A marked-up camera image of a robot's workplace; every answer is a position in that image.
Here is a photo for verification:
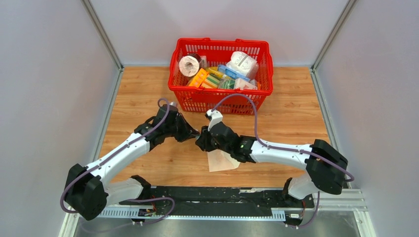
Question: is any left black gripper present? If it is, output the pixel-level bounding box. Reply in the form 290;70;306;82
165;113;199;143

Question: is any red plastic shopping basket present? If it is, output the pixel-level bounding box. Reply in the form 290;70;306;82
168;38;273;115

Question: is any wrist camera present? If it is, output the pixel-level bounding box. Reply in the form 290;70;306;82
168;102;178;111
205;109;223;131

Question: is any wrapped white tissue pack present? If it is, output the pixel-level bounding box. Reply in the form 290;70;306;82
226;51;259;79

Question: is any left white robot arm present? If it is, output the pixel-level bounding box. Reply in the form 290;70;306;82
60;104;200;221

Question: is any green yellow sponge pack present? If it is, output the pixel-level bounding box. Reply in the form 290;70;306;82
201;74;221;89

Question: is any cream paper envelope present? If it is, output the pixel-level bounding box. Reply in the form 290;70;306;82
208;150;240;172

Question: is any blue plastic package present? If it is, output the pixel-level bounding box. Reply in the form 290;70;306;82
217;65;251;82

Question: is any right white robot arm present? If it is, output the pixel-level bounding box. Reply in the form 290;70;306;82
196;122;348;207

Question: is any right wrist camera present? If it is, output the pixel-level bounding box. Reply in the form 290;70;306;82
205;109;223;131

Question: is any white small box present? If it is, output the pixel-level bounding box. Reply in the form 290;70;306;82
234;78;258;90

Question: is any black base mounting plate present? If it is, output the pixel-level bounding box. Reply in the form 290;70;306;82
118;186;315;218

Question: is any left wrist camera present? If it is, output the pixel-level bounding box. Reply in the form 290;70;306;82
168;102;178;111

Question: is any orange plastic box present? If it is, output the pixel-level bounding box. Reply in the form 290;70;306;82
187;68;209;88

